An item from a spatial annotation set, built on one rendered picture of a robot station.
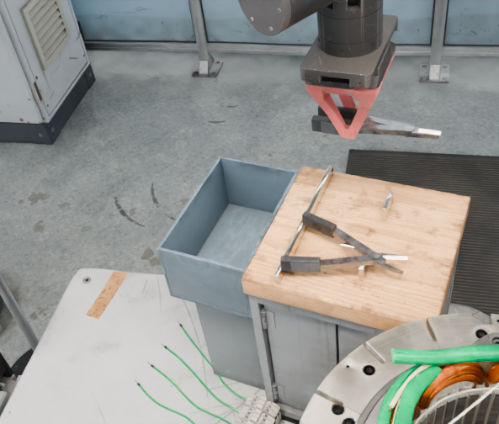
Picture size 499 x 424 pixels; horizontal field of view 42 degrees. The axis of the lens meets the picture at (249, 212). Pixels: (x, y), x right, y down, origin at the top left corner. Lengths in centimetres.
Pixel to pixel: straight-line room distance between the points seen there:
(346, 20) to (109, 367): 64
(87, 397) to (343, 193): 47
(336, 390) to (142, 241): 176
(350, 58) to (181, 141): 209
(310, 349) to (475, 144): 189
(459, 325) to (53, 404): 61
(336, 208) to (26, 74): 206
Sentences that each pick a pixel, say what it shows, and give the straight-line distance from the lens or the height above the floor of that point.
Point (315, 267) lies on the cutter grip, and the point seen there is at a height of 109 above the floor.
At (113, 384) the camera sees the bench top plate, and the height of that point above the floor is 78.
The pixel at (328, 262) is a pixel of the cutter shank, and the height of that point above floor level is 109.
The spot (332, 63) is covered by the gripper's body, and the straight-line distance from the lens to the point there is 59.
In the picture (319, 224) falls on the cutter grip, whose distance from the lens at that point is 69.
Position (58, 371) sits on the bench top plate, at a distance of 104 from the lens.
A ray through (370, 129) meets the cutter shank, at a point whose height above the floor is 119.
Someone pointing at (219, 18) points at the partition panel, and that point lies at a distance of 292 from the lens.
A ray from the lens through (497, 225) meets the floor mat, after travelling 225.
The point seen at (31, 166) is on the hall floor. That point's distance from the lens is 277.
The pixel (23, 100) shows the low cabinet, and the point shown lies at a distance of 274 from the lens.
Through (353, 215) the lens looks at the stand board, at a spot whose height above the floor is 107.
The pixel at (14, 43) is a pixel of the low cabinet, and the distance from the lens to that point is 263.
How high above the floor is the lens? 159
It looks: 44 degrees down
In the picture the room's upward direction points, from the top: 9 degrees counter-clockwise
